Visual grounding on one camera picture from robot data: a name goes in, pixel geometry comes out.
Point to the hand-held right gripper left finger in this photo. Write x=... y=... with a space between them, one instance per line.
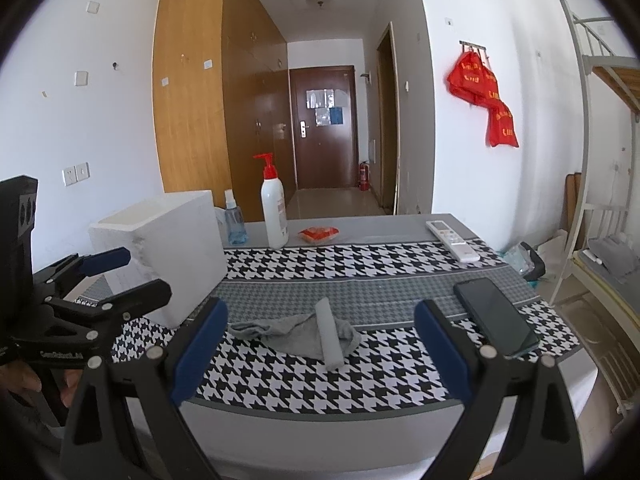
x=200 y=350

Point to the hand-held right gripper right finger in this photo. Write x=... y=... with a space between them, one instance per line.
x=440 y=350

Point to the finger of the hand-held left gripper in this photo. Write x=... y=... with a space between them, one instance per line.
x=135 y=297
x=107 y=259

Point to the white foam box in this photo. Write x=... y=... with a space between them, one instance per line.
x=170 y=245

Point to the grey sock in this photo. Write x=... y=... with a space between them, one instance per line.
x=295 y=337
x=331 y=335

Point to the person's left hand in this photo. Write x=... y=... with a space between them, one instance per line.
x=20 y=380

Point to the black smartphone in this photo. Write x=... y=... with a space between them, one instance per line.
x=495 y=315

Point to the houndstooth tablecloth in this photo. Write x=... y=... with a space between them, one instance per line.
x=380 y=262

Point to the white remote control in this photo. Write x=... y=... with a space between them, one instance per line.
x=452 y=240

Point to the clear blue spray bottle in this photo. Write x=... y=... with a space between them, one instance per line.
x=234 y=227

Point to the clear plastic packet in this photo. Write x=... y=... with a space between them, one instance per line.
x=522 y=260

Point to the white red pump lotion bottle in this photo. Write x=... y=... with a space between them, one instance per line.
x=272 y=210

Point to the wooden wardrobe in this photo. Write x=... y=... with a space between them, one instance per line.
x=200 y=125

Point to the red snack packet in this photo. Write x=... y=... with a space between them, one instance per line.
x=318 y=234

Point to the red fire extinguisher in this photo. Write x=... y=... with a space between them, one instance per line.
x=364 y=177

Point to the grey cloth on bed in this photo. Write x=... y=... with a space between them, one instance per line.
x=610 y=252

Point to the wooden boards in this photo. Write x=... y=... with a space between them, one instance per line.
x=572 y=205

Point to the brown entrance door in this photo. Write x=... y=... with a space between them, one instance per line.
x=325 y=160

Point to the blue paper on door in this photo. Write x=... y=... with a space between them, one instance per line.
x=336 y=115

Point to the red plastic bags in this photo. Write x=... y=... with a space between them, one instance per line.
x=480 y=90

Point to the white papers on door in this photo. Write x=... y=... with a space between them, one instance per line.
x=320 y=98

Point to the double white wall socket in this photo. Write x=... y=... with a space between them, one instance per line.
x=75 y=174

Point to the white wall switch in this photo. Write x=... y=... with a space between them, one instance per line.
x=92 y=7
x=81 y=78

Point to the wooden side door frame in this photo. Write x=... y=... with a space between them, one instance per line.
x=387 y=125

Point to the white bunk bed frame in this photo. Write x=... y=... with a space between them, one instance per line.
x=587 y=110

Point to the dark wall bracket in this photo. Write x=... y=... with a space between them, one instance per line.
x=367 y=77

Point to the metal wall hook rack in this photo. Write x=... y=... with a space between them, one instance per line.
x=474 y=45

